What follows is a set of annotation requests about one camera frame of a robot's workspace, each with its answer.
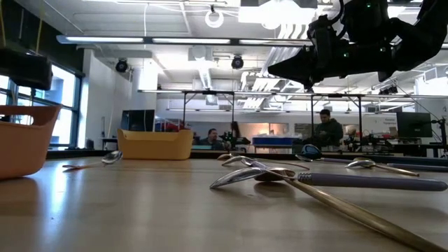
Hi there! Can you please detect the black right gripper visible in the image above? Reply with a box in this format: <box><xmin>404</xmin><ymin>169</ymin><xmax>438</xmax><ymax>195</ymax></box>
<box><xmin>268</xmin><ymin>15</ymin><xmax>351</xmax><ymax>90</ymax></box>

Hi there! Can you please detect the person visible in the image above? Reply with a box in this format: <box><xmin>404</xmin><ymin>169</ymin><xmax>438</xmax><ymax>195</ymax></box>
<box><xmin>198</xmin><ymin>127</ymin><xmax>225</xmax><ymax>151</ymax></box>
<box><xmin>312</xmin><ymin>108</ymin><xmax>344</xmax><ymax>148</ymax></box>

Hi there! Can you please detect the blue storage box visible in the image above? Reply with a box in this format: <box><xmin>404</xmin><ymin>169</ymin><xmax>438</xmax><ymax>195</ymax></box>
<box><xmin>251</xmin><ymin>134</ymin><xmax>302</xmax><ymax>146</ymax></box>

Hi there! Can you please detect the long ceiling light bar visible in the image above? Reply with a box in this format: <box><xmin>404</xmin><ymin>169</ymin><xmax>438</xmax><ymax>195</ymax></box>
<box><xmin>55</xmin><ymin>34</ymin><xmax>312</xmax><ymax>47</ymax></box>

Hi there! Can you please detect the black monitor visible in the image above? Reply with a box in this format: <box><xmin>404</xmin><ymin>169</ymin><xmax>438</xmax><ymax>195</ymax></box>
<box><xmin>396</xmin><ymin>111</ymin><xmax>433</xmax><ymax>139</ymax></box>

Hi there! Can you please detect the yellow plastic bin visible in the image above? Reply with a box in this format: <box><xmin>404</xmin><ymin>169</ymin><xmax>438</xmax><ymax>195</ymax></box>
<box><xmin>115</xmin><ymin>128</ymin><xmax>194</xmax><ymax>161</ymax></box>

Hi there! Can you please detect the window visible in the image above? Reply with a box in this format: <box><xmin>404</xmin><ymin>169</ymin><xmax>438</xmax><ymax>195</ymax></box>
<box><xmin>0</xmin><ymin>62</ymin><xmax>83</xmax><ymax>148</ymax></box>

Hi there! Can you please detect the orange plastic bin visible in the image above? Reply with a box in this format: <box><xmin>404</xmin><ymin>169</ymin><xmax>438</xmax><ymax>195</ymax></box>
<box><xmin>0</xmin><ymin>104</ymin><xmax>63</xmax><ymax>181</ymax></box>

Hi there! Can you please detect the black metal gantry frame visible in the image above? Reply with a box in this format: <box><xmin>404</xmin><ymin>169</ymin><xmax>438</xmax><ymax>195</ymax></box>
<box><xmin>181</xmin><ymin>90</ymin><xmax>236</xmax><ymax>141</ymax></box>
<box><xmin>309</xmin><ymin>92</ymin><xmax>364</xmax><ymax>143</ymax></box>

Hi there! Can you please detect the black ceiling camera cluster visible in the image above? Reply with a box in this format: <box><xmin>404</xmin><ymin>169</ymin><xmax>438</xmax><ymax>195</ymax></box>
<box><xmin>377</xmin><ymin>85</ymin><xmax>399</xmax><ymax>96</ymax></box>

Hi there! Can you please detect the white ceiling ring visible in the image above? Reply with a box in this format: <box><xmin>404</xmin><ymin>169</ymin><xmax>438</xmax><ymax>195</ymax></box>
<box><xmin>204</xmin><ymin>5</ymin><xmax>225</xmax><ymax>29</ymax></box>

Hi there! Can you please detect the black table frame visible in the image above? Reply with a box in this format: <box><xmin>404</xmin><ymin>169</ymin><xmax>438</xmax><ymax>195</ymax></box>
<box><xmin>46</xmin><ymin>148</ymin><xmax>448</xmax><ymax>172</ymax></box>

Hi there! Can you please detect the black camera stand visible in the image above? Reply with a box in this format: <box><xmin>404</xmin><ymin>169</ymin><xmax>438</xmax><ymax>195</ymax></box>
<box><xmin>432</xmin><ymin>117</ymin><xmax>448</xmax><ymax>158</ymax></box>

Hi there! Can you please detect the yellow cable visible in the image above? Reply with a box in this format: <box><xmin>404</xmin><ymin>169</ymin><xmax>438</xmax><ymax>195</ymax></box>
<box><xmin>0</xmin><ymin>0</ymin><xmax>6</xmax><ymax>48</ymax></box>
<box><xmin>34</xmin><ymin>0</ymin><xmax>46</xmax><ymax>53</ymax></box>

